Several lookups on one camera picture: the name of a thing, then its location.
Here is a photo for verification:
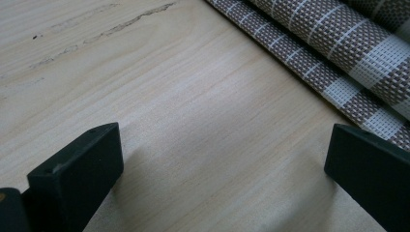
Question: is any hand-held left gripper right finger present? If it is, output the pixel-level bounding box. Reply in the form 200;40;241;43
323;124;410;232

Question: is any brown white striped woven placemat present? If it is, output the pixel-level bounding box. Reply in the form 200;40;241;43
206;0;410;153
249;0;410;122

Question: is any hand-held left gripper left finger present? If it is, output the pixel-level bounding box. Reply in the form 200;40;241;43
21;122;125;232

